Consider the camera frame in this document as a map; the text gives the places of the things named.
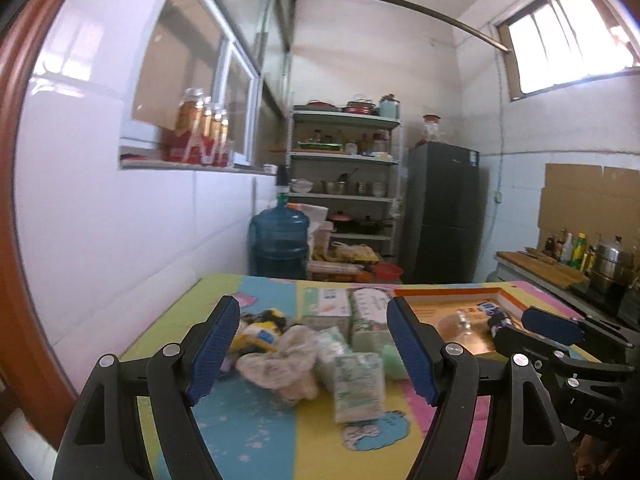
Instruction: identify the green sponge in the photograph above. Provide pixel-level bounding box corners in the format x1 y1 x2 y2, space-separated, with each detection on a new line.
379 342 412 380

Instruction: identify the clear plastic bag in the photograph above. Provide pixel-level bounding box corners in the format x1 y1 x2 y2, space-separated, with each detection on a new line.
439 310 487 356

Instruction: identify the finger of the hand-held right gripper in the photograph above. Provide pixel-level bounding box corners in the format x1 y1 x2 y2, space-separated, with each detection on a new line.
494 326 636 386
521 306 640 348

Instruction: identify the cardboard sheet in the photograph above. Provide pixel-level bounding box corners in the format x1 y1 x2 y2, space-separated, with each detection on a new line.
537 162 640 257

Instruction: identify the blue water jug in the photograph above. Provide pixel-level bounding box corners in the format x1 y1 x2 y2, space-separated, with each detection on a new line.
248 195 311 278

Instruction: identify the white metal shelf rack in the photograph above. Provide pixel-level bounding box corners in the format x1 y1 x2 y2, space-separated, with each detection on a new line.
286 107 405 281

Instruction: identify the green white tissue box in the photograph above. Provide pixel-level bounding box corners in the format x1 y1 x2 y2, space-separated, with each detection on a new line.
300 287 353 332

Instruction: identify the beige plush toy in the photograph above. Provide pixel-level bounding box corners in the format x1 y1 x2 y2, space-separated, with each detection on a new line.
236 326 322 402

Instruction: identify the brown wooden door frame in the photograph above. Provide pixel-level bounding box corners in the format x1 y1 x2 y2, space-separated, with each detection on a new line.
0 0 103 448

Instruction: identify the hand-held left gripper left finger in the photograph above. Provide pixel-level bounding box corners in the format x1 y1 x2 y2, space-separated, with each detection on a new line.
52 295 241 480

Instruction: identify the steel pot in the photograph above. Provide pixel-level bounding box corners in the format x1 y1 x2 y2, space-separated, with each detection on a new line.
590 235 639 293

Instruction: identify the large glass jar of preserves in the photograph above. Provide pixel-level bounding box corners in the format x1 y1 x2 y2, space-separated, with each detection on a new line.
174 87 204 162

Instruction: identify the wooden cutting board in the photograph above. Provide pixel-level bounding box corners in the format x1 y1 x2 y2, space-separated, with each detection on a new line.
500 251 591 288

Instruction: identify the red pot with lid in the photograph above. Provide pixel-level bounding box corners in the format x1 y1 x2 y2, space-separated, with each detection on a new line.
344 94 377 115

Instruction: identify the green white tissue pack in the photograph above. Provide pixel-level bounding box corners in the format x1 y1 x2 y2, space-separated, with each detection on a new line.
331 352 387 425
314 327 353 392

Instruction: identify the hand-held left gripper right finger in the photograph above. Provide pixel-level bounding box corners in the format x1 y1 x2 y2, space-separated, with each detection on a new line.
386 296 576 480

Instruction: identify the wall cable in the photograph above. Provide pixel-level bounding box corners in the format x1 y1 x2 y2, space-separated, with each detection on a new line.
495 52 507 241

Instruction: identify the metal curtain rod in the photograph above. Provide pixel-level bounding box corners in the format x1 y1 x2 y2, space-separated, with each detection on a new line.
277 0 512 54

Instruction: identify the outer window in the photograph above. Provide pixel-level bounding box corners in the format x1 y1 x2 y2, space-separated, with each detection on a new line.
495 0 640 103

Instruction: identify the red basin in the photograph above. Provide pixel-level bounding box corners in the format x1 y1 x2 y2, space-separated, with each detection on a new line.
372 263 404 283

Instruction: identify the yellow snack packet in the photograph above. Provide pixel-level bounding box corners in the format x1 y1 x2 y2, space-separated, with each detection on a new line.
229 307 301 357

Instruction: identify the yellow plastic bag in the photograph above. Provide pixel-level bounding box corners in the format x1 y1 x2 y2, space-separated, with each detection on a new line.
332 242 381 266

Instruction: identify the dark blue patterned sock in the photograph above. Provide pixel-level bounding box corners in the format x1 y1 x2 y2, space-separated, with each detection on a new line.
475 300 514 339

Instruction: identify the colourful cartoon printed mat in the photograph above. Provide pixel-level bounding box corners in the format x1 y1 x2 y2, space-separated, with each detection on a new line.
120 274 601 480

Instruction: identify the dark grey fridge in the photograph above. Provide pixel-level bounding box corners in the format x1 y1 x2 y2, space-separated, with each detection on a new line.
400 141 482 285

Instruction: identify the red lidded clear jar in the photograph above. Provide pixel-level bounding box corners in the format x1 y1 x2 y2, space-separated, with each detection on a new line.
422 115 444 144

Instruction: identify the floral tissue pack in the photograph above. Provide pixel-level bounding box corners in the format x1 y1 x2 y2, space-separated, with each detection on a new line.
349 287 397 350

